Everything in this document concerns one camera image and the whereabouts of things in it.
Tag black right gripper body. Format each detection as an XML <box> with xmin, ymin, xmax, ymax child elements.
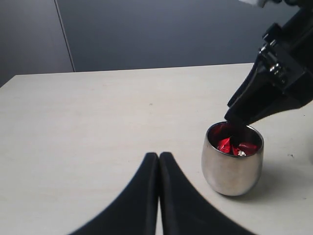
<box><xmin>258</xmin><ymin>0</ymin><xmax>313</xmax><ymax>109</ymax></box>

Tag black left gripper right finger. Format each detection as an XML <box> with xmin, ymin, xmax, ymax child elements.
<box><xmin>159</xmin><ymin>152</ymin><xmax>253</xmax><ymax>235</ymax></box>

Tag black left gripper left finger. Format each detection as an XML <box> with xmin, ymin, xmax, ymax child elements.
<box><xmin>72</xmin><ymin>152</ymin><xmax>159</xmax><ymax>235</ymax></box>

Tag stainless steel cup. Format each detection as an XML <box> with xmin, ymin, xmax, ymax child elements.
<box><xmin>201</xmin><ymin>121</ymin><xmax>264</xmax><ymax>196</ymax></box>

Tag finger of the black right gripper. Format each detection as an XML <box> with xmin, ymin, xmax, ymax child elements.
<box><xmin>244</xmin><ymin>95</ymin><xmax>303</xmax><ymax>125</ymax></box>
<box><xmin>224</xmin><ymin>52</ymin><xmax>287</xmax><ymax>128</ymax></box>

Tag red candies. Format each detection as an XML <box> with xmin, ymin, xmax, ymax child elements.
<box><xmin>211</xmin><ymin>125</ymin><xmax>259</xmax><ymax>157</ymax></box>

